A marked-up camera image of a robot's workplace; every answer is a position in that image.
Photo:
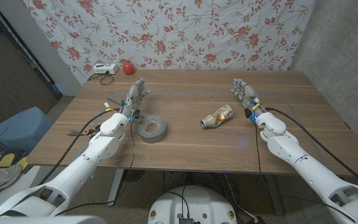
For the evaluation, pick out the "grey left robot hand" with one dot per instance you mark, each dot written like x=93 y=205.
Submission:
x=132 y=98

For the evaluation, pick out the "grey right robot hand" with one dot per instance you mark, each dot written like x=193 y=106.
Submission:
x=247 y=95

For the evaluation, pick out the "clear plastic bottle yellow label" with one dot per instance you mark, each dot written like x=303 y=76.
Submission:
x=217 y=117

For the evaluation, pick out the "grey duct tape roll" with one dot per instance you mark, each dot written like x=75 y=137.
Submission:
x=158 y=136

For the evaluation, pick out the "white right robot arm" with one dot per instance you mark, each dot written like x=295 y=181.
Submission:
x=306 y=168

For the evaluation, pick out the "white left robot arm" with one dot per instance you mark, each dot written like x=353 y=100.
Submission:
x=82 y=165

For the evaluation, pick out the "red ball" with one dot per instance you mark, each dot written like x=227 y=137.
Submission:
x=128 y=68

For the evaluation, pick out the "white power strip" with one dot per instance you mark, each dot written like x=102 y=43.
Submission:
x=104 y=69

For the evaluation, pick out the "black round disc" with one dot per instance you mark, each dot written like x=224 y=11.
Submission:
x=134 y=175

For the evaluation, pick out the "floral backdrop cloth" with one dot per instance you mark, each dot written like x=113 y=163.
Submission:
x=182 y=31

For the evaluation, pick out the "white table leg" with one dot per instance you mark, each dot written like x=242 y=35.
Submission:
x=116 y=186

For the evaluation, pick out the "grey table leg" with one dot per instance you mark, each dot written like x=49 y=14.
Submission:
x=274 y=196

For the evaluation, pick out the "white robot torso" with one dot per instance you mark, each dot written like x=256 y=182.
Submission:
x=194 y=205

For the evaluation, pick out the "yellow black slipper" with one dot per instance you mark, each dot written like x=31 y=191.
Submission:
x=23 y=163
x=5 y=159

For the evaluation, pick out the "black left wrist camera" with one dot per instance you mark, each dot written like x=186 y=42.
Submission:
x=136 y=115

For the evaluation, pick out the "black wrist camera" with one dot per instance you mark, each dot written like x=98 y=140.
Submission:
x=136 y=115
x=250 y=114

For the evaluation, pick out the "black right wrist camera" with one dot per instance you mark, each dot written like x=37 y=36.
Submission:
x=250 y=114

